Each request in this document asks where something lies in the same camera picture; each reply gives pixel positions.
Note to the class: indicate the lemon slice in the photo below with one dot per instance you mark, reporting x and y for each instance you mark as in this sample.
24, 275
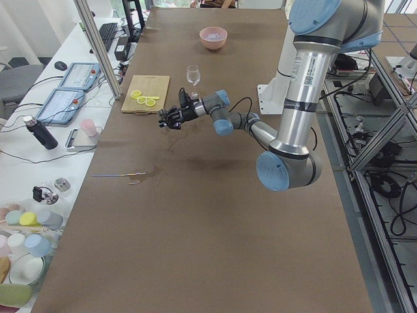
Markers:
150, 102
141, 100
135, 94

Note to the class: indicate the bamboo cutting board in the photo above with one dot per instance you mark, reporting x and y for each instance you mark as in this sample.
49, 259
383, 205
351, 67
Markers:
149, 85

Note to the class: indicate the teach pendant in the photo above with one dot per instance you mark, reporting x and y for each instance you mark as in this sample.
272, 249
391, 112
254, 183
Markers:
61, 106
80, 76

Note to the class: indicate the grey plastic cup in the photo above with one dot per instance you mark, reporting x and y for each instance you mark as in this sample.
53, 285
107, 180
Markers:
50, 219

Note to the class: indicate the lemon slice far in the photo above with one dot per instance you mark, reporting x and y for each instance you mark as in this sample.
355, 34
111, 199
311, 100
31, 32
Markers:
135, 94

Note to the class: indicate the pink bowl of ice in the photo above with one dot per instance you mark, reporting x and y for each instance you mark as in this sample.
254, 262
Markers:
213, 38

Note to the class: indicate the white green-rimmed plate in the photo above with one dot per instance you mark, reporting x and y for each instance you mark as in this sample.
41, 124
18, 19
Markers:
27, 270

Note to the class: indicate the lemon slice middle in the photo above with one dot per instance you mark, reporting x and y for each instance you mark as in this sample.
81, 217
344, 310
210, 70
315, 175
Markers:
141, 100

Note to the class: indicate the pink plastic cup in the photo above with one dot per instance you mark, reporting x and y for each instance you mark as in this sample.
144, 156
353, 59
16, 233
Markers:
89, 127

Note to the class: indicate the white kitchen scale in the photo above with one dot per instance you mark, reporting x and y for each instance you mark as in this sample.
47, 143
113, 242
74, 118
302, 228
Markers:
78, 140

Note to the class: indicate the glass oil dispenser bottle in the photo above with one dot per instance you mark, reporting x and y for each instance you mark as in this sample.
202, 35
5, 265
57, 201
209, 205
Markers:
49, 196

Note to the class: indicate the clear wine glass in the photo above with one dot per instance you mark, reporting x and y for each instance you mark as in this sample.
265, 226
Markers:
193, 77

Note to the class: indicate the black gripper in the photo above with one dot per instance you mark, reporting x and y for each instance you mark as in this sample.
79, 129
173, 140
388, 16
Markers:
187, 113

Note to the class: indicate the seated person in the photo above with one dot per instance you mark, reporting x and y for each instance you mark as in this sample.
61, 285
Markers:
213, 4

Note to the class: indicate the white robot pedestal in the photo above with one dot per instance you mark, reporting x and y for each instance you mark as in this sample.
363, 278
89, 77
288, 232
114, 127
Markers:
271, 96

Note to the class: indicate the mint green plastic cup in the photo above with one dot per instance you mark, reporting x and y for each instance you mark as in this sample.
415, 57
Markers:
13, 217

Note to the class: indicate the black small device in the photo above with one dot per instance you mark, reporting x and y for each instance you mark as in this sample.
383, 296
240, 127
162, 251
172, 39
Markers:
37, 194

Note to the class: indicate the green plastic bowl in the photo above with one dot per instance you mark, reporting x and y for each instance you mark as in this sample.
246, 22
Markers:
15, 295

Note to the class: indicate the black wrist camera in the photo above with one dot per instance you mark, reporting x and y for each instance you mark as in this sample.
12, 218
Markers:
184, 98

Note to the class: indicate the black power adapter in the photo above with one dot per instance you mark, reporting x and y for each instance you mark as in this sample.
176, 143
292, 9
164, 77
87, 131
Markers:
122, 49

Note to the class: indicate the light blue plastic cup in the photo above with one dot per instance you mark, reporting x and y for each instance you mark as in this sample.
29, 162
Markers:
37, 245

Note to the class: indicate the black computer mouse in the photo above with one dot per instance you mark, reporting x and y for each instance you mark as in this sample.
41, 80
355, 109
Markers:
59, 65

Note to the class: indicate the black water bottle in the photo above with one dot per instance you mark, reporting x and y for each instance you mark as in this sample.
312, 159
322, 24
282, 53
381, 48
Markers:
40, 132

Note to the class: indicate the aluminium frame post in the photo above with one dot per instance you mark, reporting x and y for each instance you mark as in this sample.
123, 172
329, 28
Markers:
97, 46

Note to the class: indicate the black keyboard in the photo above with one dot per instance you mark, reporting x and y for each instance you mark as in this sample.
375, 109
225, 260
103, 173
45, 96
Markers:
107, 32

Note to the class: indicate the teach pendant near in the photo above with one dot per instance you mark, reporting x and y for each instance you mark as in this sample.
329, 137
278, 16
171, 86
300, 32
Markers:
61, 106

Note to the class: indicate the yellow plastic cup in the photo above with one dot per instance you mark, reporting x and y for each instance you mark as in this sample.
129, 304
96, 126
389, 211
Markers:
28, 219

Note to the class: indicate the lemon slice near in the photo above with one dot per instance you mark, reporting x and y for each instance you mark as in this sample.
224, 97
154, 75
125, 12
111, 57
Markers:
150, 102

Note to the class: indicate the teach pendant far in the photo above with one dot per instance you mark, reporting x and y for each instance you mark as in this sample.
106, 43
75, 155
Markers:
80, 76

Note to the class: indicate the white plastic cup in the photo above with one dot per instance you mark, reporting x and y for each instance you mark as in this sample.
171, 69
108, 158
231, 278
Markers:
16, 243

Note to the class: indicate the grey office chair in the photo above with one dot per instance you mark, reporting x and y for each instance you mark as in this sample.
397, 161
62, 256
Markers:
15, 82

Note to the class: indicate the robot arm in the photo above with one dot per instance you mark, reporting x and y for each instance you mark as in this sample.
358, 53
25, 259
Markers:
322, 30

